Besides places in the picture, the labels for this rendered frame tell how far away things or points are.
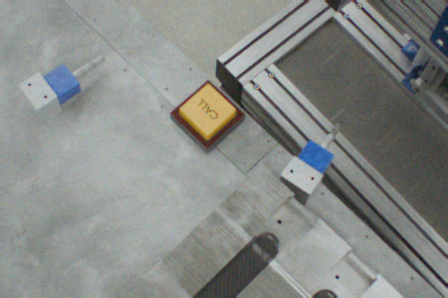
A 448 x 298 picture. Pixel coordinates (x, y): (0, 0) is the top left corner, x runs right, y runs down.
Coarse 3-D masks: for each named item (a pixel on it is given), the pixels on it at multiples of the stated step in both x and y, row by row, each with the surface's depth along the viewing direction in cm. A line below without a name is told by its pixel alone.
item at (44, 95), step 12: (96, 60) 131; (60, 72) 130; (84, 72) 131; (24, 84) 127; (36, 84) 127; (48, 84) 128; (60, 84) 129; (72, 84) 129; (24, 96) 129; (36, 96) 127; (48, 96) 127; (60, 96) 128; (72, 96) 131; (36, 108) 126; (48, 108) 128; (60, 108) 131
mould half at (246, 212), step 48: (240, 192) 119; (288, 192) 119; (192, 240) 117; (240, 240) 117; (288, 240) 117; (336, 240) 117; (144, 288) 113; (192, 288) 115; (288, 288) 115; (336, 288) 115; (384, 288) 115
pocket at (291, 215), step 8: (288, 200) 121; (280, 208) 121; (288, 208) 121; (296, 208) 121; (304, 208) 120; (272, 216) 121; (280, 216) 121; (288, 216) 121; (296, 216) 121; (304, 216) 121; (312, 216) 120; (280, 224) 121; (288, 224) 121; (296, 224) 121; (304, 224) 121; (312, 224) 120; (288, 232) 120; (296, 232) 120; (304, 232) 120; (296, 240) 120
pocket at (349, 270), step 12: (348, 252) 117; (336, 264) 118; (348, 264) 119; (360, 264) 118; (336, 276) 119; (348, 276) 118; (360, 276) 118; (372, 276) 117; (348, 288) 118; (360, 288) 118
